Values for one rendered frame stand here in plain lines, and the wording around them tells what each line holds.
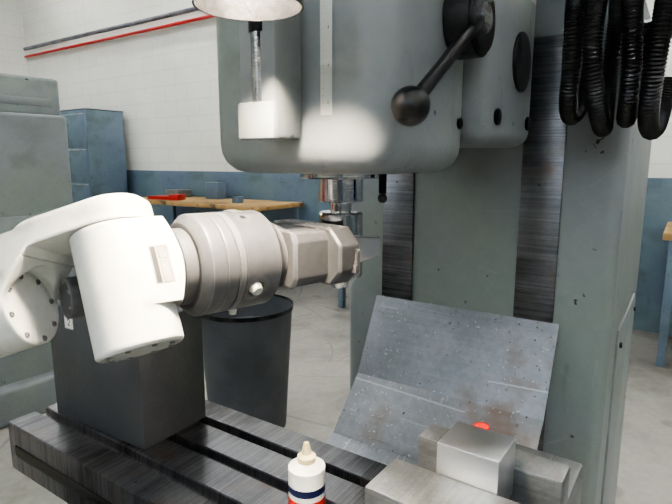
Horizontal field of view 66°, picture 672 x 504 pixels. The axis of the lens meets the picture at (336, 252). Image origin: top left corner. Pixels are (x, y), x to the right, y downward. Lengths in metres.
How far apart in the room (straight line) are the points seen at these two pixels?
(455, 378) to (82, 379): 0.59
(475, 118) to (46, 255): 0.43
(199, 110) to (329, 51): 6.57
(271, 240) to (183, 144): 6.80
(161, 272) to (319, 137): 0.17
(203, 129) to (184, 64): 0.86
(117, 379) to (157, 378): 0.06
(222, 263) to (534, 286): 0.56
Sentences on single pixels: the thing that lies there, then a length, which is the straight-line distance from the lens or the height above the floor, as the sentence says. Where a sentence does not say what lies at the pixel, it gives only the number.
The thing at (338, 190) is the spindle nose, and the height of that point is 1.29.
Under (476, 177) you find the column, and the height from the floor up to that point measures 1.30.
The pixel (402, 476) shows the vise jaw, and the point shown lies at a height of 1.03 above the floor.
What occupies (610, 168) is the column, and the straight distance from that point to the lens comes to 0.84.
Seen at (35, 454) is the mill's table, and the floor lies 0.89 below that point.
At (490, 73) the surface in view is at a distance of 0.61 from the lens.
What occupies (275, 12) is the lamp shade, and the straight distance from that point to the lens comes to 0.41.
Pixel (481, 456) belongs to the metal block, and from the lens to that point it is 0.53.
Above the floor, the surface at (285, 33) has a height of 1.42.
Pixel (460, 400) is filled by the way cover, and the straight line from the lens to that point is 0.89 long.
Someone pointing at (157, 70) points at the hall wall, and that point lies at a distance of 7.67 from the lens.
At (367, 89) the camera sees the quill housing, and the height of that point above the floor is 1.38.
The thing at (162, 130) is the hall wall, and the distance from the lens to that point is 7.56.
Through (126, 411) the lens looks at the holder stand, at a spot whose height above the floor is 0.97.
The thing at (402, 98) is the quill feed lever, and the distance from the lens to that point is 0.40.
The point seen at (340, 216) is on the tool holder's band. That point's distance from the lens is 0.53.
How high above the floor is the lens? 1.32
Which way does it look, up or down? 10 degrees down
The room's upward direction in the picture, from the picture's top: straight up
